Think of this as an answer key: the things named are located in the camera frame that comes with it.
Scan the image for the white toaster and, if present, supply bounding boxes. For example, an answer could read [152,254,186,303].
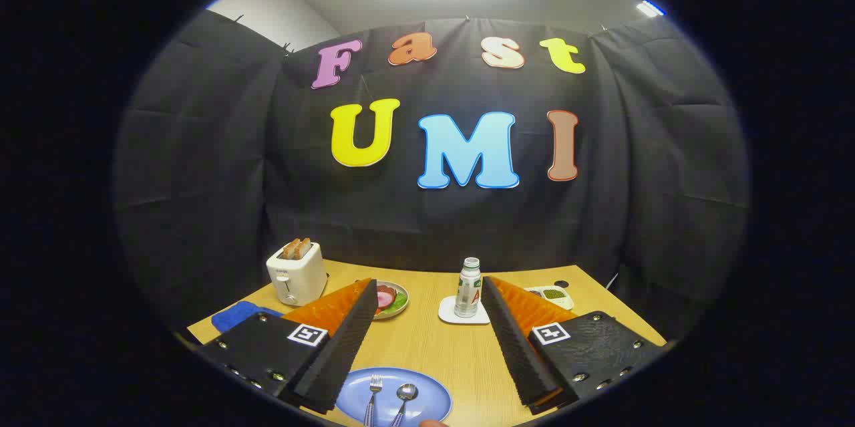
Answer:
[266,242,329,307]

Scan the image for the blue round plate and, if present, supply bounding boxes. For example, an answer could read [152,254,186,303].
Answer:
[335,367,453,427]

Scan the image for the white compartment dish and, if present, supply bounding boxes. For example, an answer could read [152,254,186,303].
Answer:
[524,285,575,311]

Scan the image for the checked handle spoon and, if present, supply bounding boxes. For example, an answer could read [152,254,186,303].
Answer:
[391,384,419,427]

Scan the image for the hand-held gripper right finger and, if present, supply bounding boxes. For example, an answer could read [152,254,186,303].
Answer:
[481,276,669,416]

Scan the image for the checked handle fork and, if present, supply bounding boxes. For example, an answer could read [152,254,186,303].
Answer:
[364,375,383,426]

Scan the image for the blue folded towel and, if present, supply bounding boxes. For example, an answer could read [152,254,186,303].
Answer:
[211,301,285,333]

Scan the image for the white coaster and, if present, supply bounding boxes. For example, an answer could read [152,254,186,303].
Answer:
[438,295,492,326]

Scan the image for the beige food plate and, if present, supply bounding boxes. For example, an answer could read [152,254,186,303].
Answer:
[373,281,409,321]

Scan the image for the white drink bottle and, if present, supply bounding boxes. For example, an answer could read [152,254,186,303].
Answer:
[454,257,483,318]

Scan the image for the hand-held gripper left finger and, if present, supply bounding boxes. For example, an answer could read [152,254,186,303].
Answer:
[198,278,379,414]

